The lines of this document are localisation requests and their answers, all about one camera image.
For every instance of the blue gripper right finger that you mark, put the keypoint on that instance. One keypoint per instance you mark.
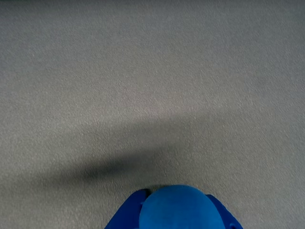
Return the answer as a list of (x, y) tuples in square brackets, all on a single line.
[(226, 218)]

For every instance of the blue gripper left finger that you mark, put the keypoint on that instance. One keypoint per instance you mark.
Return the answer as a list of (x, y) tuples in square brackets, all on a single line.
[(128, 212)]

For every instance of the blue ball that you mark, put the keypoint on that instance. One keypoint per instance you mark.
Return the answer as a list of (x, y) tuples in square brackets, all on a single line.
[(181, 210)]

